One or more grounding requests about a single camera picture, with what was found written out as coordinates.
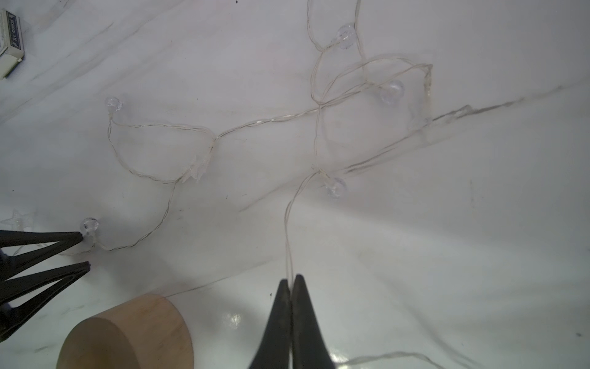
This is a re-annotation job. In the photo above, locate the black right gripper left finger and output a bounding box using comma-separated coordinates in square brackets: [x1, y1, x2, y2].
[249, 279, 292, 369]

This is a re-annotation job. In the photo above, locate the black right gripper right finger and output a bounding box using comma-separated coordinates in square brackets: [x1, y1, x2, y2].
[291, 275, 335, 369]

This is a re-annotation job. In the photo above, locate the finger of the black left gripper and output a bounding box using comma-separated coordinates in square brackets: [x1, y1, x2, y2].
[1, 261, 91, 342]
[1, 231, 84, 281]

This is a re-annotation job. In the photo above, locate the clear string light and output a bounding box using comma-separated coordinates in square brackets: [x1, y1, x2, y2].
[0, 0, 476, 369]

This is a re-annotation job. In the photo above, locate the wooden tree base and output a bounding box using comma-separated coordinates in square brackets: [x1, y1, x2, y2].
[56, 294, 195, 368]

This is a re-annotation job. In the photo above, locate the white battery box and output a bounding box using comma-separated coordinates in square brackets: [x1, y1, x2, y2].
[1, 9, 25, 79]

